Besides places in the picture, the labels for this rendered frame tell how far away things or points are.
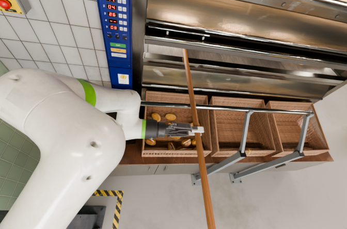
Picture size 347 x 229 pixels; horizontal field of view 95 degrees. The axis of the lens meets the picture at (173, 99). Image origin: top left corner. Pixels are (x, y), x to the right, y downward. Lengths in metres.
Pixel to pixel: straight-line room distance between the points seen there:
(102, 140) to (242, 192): 2.09
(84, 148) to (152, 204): 1.67
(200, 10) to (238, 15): 0.22
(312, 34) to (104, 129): 1.33
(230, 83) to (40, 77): 1.30
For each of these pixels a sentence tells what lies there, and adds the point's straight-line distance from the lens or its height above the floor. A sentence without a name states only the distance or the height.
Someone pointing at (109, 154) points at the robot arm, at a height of 1.63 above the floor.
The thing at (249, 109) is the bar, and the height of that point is 1.17.
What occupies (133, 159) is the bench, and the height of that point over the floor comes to 0.58.
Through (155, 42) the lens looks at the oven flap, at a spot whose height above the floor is 1.41.
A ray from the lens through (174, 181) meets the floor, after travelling 1.98.
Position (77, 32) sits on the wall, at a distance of 1.13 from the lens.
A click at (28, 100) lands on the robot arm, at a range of 0.37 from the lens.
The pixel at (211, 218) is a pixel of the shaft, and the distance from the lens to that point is 0.77.
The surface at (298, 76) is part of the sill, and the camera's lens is 1.73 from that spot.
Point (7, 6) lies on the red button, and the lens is 1.07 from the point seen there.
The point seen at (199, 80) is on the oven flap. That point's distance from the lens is 1.33.
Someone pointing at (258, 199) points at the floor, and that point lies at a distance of 2.37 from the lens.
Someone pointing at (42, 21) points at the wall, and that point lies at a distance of 1.17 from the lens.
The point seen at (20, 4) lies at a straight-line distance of 1.08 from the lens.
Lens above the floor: 1.92
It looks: 52 degrees down
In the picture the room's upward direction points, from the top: 19 degrees clockwise
